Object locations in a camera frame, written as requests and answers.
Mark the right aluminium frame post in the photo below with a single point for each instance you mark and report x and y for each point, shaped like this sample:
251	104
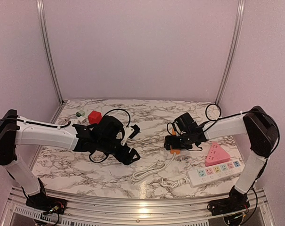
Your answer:
232	50

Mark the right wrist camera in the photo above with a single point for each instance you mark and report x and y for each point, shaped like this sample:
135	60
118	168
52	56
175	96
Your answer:
185	123

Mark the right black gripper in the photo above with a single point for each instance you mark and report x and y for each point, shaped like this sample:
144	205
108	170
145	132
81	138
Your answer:
174	145

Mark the red cube socket adapter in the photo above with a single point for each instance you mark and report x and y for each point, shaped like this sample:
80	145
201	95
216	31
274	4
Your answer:
94	117

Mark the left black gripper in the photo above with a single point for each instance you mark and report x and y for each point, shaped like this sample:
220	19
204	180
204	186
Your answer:
127	160

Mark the white multicolour power strip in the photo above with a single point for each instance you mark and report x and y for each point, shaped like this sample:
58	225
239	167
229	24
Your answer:
214	173

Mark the white small charger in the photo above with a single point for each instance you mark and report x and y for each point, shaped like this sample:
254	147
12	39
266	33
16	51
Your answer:
82	120

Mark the pink triangular power strip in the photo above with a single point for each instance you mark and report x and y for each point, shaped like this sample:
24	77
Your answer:
216	155

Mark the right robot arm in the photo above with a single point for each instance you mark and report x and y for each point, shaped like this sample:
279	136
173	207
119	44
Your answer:
264	137

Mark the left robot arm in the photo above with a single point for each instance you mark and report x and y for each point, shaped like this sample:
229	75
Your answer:
108	136

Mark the aluminium front rail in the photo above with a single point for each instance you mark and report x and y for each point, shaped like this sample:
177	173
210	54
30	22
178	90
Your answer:
82	210

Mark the aluminium frame post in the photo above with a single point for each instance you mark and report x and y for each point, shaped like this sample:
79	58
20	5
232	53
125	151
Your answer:
232	50
47	48

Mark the left aluminium frame post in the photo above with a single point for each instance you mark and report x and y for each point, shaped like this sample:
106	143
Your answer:
47	48

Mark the green grey plug adapter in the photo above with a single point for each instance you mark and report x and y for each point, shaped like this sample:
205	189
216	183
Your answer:
80	113

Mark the orange power strip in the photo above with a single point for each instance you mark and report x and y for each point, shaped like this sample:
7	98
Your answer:
174	151

